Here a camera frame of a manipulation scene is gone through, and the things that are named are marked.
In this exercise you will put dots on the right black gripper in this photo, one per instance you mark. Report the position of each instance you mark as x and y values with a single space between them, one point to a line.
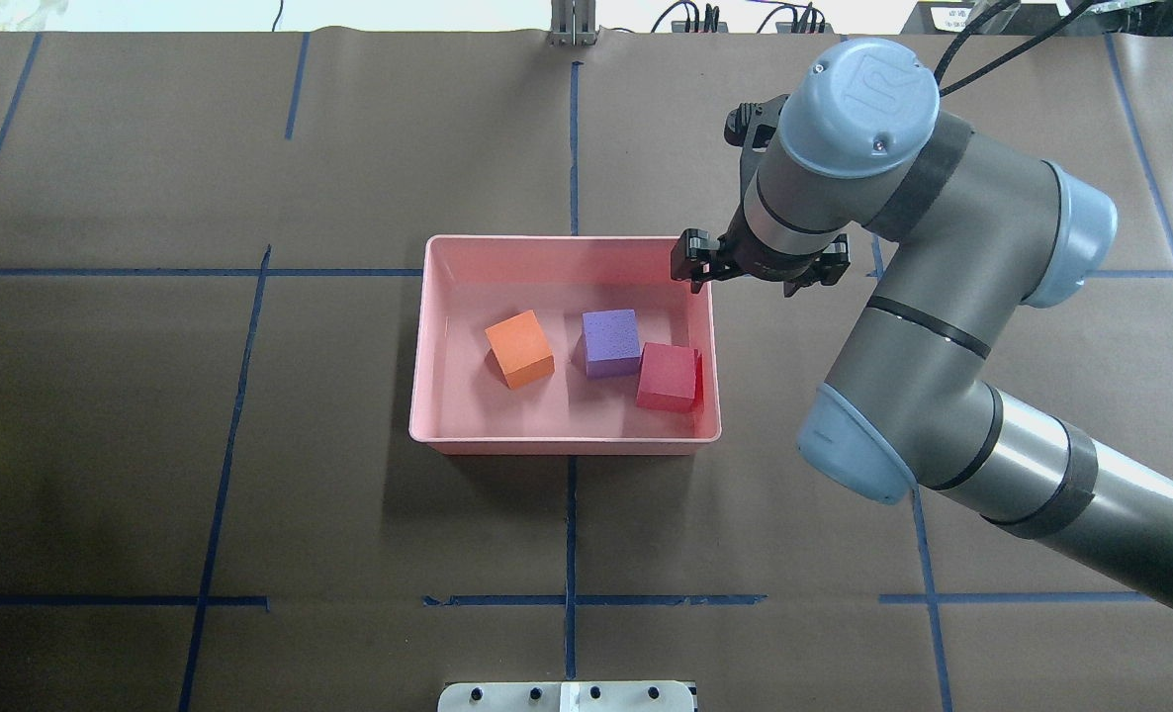
701 260

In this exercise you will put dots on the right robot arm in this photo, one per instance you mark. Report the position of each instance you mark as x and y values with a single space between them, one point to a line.
981 230

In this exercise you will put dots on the aluminium frame post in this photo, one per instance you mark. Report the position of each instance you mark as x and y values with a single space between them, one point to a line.
573 23

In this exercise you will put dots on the pink plastic bin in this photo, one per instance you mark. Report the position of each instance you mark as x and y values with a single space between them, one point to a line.
460 404

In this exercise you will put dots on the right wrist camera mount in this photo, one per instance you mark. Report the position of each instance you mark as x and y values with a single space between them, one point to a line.
750 128

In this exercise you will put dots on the purple foam block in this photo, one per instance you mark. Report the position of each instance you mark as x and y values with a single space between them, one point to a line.
611 344

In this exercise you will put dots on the red foam block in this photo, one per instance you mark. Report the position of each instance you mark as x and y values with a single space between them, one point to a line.
670 378

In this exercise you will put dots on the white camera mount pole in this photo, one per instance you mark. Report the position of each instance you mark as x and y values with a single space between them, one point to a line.
570 695

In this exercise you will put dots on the orange foam block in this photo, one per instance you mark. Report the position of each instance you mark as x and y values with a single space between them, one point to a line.
522 350

